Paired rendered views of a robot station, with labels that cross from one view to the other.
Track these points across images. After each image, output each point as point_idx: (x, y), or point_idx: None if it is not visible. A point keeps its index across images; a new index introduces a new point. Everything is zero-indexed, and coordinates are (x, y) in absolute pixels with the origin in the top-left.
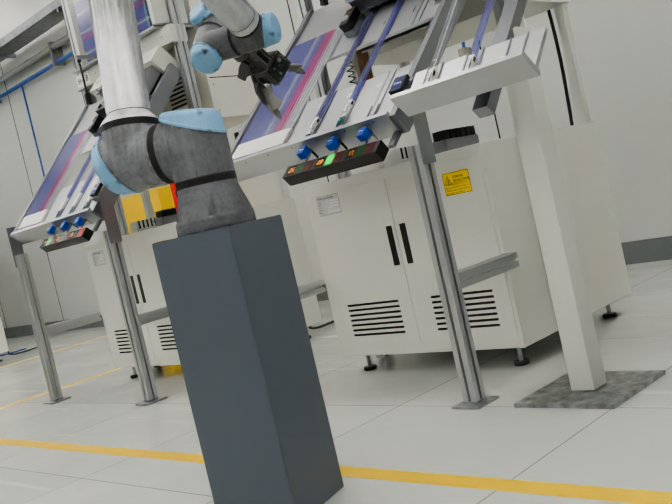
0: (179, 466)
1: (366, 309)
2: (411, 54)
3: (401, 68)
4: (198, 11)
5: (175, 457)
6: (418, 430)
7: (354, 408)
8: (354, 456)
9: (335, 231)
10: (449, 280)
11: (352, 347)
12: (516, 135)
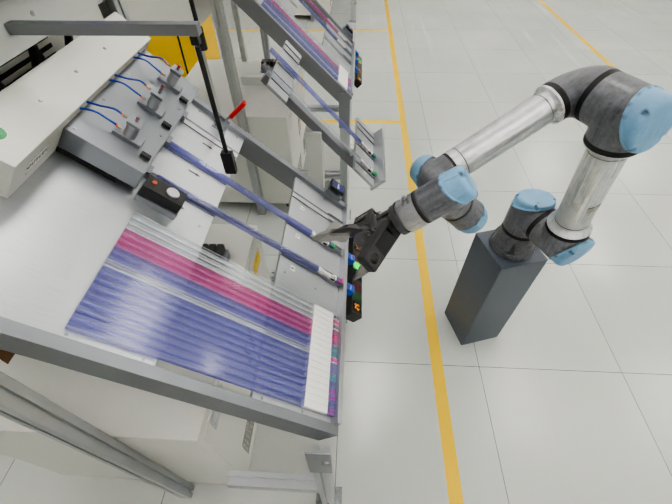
0: (463, 449)
1: (248, 422)
2: None
3: (295, 188)
4: (473, 180)
5: (454, 475)
6: (378, 321)
7: (345, 393)
8: (415, 331)
9: (226, 415)
10: None
11: (248, 464)
12: (323, 185)
